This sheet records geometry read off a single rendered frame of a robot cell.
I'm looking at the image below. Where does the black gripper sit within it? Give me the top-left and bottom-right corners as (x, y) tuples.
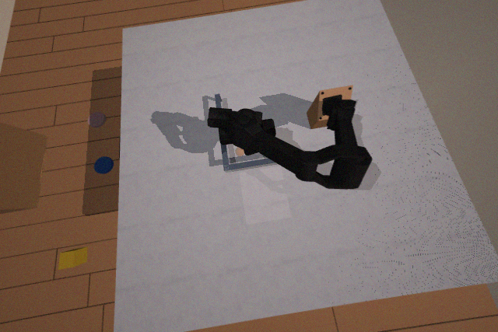
(219, 119), (276, 145)

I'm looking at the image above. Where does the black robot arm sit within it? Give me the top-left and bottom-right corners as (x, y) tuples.
(207, 95), (372, 189)

